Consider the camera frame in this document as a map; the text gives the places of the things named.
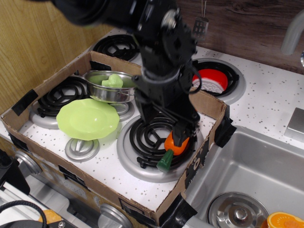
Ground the hanging silver spatula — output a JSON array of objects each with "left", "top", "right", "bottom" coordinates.
[{"left": 192, "top": 0, "right": 209, "bottom": 42}]

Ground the brown cardboard fence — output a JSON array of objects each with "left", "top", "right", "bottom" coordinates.
[{"left": 1, "top": 52, "right": 229, "bottom": 228}]

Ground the small steel pot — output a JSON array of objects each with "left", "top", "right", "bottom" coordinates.
[{"left": 84, "top": 70, "right": 136, "bottom": 104}]

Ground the light green plastic plate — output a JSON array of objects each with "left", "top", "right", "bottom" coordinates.
[{"left": 56, "top": 98, "right": 120, "bottom": 141}]

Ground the silver oven knob left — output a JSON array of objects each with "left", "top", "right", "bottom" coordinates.
[{"left": 15, "top": 151, "right": 42, "bottom": 178}]

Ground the green toy vegetable in pot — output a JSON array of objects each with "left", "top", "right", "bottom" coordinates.
[{"left": 102, "top": 74, "right": 123, "bottom": 88}]

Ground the front silver stove knob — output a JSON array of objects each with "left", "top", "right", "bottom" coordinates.
[{"left": 65, "top": 139, "right": 99, "bottom": 162}]

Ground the silver faucet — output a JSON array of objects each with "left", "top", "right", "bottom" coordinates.
[{"left": 280, "top": 9, "right": 304, "bottom": 68}]

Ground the back right black burner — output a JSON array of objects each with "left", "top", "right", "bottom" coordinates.
[{"left": 193, "top": 58, "right": 246, "bottom": 105}]

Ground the black cable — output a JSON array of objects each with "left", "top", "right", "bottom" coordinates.
[{"left": 0, "top": 200, "right": 48, "bottom": 228}]

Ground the black burner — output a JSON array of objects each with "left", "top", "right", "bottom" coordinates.
[
  {"left": 117, "top": 114, "right": 204, "bottom": 183},
  {"left": 90, "top": 34, "right": 140, "bottom": 61},
  {"left": 29, "top": 76, "right": 89, "bottom": 130},
  {"left": 193, "top": 58, "right": 246, "bottom": 105}
]

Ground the silver pot lid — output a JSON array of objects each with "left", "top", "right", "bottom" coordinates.
[{"left": 206, "top": 192, "right": 269, "bottom": 228}]

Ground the front left black burner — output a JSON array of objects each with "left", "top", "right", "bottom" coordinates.
[{"left": 29, "top": 76, "right": 89, "bottom": 130}]

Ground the orange slice toy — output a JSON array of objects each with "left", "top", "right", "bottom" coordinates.
[{"left": 261, "top": 212, "right": 304, "bottom": 228}]

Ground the steel sink basin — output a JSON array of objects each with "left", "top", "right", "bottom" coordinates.
[{"left": 186, "top": 127, "right": 304, "bottom": 228}]

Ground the silver oven knob right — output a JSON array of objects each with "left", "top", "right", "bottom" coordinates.
[{"left": 97, "top": 203, "right": 133, "bottom": 228}]

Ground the red white toy cheese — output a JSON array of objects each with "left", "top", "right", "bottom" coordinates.
[{"left": 192, "top": 69, "right": 228, "bottom": 94}]

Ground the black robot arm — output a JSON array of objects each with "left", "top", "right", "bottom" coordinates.
[{"left": 53, "top": 0, "right": 199, "bottom": 146}]

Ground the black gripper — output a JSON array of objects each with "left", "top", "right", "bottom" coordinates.
[{"left": 132, "top": 68, "right": 200, "bottom": 146}]

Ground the orange toy carrot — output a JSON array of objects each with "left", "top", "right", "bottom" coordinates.
[{"left": 156, "top": 132, "right": 190, "bottom": 173}]

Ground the silver oven knob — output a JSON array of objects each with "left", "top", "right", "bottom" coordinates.
[
  {"left": 15, "top": 151, "right": 42, "bottom": 178},
  {"left": 97, "top": 203, "right": 133, "bottom": 228}
]

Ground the back left black burner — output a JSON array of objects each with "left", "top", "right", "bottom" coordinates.
[{"left": 90, "top": 34, "right": 140, "bottom": 61}]

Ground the front right black burner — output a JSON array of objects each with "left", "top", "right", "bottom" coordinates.
[{"left": 117, "top": 114, "right": 204, "bottom": 183}]

